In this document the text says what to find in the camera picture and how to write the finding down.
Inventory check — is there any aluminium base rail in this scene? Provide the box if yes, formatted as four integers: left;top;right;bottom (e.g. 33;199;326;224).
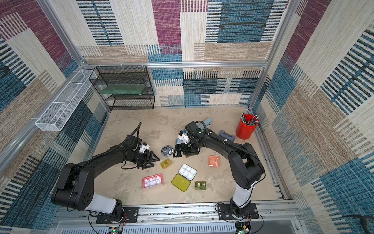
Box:
48;200;308;234

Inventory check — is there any round dark blue pillbox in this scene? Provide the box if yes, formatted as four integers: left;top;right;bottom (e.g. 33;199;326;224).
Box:
161;145;174;157

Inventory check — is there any black wire mesh shelf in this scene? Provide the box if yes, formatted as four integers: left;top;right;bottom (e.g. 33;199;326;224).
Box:
89;65;155;111

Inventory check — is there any orange pillbox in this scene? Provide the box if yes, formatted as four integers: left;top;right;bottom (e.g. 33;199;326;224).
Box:
208;156;220;167

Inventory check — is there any red pen cup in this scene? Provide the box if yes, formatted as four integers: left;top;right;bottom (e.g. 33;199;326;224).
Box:
235;113;259;139

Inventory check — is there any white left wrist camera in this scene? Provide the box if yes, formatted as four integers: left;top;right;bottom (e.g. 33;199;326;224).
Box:
139;142;150;154

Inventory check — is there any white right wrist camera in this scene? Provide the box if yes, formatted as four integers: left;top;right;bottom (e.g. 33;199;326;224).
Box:
178;130;190;144

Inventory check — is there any light blue stapler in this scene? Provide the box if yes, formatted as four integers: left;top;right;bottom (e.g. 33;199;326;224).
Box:
204;118;212;127

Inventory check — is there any white pillbox with green lid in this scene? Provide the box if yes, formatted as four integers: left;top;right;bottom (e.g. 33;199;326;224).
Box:
171;164;197;192

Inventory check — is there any white wire mesh basket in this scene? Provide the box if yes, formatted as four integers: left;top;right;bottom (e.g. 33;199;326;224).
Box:
35;69;93;131

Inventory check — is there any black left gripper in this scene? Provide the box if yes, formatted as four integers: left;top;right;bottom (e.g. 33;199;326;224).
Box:
128;150;161;170

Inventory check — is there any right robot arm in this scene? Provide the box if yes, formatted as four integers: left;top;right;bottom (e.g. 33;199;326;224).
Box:
173;121;266;221

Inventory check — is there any small green two-compartment pillbox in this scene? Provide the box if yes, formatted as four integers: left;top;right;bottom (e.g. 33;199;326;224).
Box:
195;181;206;190

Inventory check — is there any blue six-compartment pillbox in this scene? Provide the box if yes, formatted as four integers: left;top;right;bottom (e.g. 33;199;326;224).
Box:
175;139;184;145

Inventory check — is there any yellow two-compartment pillbox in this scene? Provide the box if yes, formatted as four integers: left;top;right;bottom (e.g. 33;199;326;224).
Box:
160;159;172;169

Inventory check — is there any pink pillbox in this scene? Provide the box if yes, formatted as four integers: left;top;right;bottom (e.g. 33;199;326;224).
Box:
142;174;164;189

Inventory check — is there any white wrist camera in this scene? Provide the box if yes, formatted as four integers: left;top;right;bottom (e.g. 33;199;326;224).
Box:
139;142;150;154
178;130;190;144

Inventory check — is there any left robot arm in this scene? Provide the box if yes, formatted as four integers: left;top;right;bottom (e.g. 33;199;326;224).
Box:
51;126;160;224

